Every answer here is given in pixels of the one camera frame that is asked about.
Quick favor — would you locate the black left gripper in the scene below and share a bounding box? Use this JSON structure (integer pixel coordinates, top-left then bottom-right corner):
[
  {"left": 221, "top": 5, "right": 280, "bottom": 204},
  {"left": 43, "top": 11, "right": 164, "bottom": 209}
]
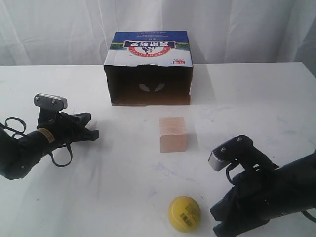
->
[{"left": 37, "top": 109, "right": 99, "bottom": 145}]

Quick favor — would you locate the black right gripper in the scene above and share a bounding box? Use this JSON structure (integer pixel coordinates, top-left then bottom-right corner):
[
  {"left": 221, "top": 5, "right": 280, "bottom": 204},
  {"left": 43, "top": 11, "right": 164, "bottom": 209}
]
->
[{"left": 210, "top": 135, "right": 281, "bottom": 237}]

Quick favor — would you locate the yellow tennis ball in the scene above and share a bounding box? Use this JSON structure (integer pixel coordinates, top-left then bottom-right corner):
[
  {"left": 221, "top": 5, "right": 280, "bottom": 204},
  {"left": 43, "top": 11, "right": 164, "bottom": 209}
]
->
[{"left": 168, "top": 196, "right": 201, "bottom": 233}]

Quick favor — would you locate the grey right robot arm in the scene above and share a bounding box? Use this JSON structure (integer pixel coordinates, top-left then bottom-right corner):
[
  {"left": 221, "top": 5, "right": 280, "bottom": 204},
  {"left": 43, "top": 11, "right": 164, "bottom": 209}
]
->
[{"left": 208, "top": 135, "right": 316, "bottom": 237}]

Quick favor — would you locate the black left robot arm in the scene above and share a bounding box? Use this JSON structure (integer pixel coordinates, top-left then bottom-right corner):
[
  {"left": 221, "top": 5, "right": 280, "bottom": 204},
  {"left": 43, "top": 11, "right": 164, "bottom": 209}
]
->
[{"left": 0, "top": 109, "right": 99, "bottom": 180}]

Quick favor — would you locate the blue white cardboard box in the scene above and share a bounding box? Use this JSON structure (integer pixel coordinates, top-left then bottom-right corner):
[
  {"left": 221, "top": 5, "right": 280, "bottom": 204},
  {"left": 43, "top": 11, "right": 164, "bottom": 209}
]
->
[{"left": 104, "top": 31, "right": 194, "bottom": 106}]

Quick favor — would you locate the light wooden block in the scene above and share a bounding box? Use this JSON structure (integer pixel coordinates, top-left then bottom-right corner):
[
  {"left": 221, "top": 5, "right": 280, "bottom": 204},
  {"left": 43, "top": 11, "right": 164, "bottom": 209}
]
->
[{"left": 159, "top": 117, "right": 187, "bottom": 153}]

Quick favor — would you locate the white backdrop curtain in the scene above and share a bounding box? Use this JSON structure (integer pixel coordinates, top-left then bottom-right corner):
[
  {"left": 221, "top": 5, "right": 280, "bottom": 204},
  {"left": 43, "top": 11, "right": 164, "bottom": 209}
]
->
[{"left": 0, "top": 0, "right": 316, "bottom": 65}]

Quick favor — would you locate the black right camera cable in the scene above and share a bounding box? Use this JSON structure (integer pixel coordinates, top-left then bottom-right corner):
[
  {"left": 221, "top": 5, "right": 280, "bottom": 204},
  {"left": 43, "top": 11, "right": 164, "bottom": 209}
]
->
[{"left": 226, "top": 162, "right": 316, "bottom": 223}]

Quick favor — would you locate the black camera cable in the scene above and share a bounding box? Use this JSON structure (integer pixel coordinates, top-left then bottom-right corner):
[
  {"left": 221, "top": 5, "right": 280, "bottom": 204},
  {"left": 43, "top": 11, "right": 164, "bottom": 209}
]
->
[
  {"left": 226, "top": 162, "right": 316, "bottom": 223},
  {"left": 4, "top": 117, "right": 74, "bottom": 167}
]

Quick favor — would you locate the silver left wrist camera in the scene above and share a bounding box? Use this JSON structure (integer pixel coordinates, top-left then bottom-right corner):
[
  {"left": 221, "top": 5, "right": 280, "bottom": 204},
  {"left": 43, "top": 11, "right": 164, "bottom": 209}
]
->
[{"left": 34, "top": 93, "right": 68, "bottom": 112}]

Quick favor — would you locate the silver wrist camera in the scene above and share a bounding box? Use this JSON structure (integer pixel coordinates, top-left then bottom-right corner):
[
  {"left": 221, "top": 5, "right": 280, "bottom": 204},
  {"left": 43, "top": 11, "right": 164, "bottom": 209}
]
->
[
  {"left": 208, "top": 137, "right": 237, "bottom": 172},
  {"left": 34, "top": 93, "right": 68, "bottom": 112}
]

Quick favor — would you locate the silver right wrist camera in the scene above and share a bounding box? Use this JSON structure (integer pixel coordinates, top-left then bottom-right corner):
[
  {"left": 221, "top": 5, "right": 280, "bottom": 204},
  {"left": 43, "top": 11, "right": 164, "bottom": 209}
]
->
[{"left": 208, "top": 137, "right": 237, "bottom": 172}]

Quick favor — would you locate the black left camera cable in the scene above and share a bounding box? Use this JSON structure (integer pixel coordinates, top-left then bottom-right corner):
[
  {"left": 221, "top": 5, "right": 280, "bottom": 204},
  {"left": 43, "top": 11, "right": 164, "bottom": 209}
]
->
[{"left": 4, "top": 117, "right": 74, "bottom": 167}]

